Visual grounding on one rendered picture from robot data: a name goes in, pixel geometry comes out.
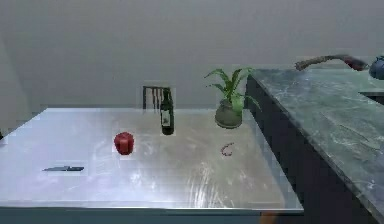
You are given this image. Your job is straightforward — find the glossy grey table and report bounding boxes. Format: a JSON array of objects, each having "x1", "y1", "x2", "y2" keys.
[{"x1": 0, "y1": 107, "x2": 305, "y2": 224}]

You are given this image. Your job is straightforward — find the blue kettle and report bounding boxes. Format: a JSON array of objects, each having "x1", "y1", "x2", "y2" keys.
[{"x1": 368, "y1": 55, "x2": 384, "y2": 81}]

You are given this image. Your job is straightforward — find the red bead bracelet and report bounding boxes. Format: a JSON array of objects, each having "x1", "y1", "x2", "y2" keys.
[{"x1": 220, "y1": 142, "x2": 235, "y2": 158}]

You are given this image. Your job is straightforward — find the red bell pepper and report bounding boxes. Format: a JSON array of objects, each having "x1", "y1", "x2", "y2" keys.
[{"x1": 113, "y1": 131, "x2": 135, "y2": 156}]

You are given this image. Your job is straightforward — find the dark wooden chair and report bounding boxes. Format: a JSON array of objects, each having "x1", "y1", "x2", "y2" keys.
[{"x1": 142, "y1": 85, "x2": 172, "y2": 111}]

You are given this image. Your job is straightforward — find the dark green wine bottle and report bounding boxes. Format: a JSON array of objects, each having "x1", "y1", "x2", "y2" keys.
[{"x1": 159, "y1": 88, "x2": 176, "y2": 136}]

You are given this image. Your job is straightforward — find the dark marble top counter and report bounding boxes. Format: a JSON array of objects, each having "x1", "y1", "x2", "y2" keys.
[{"x1": 245, "y1": 67, "x2": 384, "y2": 224}]

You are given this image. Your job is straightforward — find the black handled knife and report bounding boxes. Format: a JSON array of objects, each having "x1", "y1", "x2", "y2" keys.
[{"x1": 42, "y1": 165, "x2": 85, "y2": 173}]

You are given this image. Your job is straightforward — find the green plant in grey pot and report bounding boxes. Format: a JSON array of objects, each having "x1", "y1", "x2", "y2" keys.
[{"x1": 204, "y1": 67, "x2": 262, "y2": 130}]

